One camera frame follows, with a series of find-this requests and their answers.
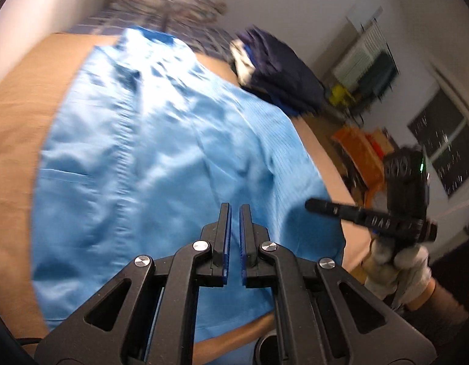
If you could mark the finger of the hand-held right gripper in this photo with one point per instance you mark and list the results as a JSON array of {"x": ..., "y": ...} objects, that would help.
[{"x": 333, "y": 209}]

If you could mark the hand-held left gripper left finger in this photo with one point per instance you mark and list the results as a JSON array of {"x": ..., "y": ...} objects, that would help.
[{"x": 227, "y": 243}]

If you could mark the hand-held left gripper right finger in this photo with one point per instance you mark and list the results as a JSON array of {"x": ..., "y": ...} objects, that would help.
[{"x": 242, "y": 251}]

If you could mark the blue jacket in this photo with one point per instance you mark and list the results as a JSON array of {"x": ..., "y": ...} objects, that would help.
[{"x": 162, "y": 140}]

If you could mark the person's right forearm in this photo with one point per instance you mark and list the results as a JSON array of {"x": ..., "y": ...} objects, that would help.
[{"x": 439, "y": 311}]

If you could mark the navy folded clothes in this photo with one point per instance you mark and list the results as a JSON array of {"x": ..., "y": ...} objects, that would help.
[{"x": 287, "y": 80}]

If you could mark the person's right hand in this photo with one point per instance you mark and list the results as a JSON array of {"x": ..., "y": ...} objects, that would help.
[{"x": 405, "y": 273}]

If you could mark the orange cloth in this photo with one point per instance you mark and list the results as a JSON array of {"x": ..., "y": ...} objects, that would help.
[{"x": 360, "y": 152}]

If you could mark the dark window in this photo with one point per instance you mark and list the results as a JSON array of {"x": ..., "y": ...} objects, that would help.
[{"x": 447, "y": 140}]

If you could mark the yellow box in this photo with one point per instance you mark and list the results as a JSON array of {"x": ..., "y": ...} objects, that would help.
[{"x": 339, "y": 97}]

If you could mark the dark green towel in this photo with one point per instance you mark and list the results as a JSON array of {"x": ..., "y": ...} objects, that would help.
[{"x": 381, "y": 72}]

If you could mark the white striped towel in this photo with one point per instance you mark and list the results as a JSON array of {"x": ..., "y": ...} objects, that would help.
[{"x": 356, "y": 61}]

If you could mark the black drying rack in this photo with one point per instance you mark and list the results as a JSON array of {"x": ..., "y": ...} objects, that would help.
[{"x": 375, "y": 26}]

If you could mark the white folded cloth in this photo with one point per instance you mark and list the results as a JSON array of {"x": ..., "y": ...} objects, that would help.
[{"x": 244, "y": 68}]

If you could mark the blue checked bedsheet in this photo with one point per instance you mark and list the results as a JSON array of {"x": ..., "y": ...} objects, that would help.
[{"x": 101, "y": 22}]

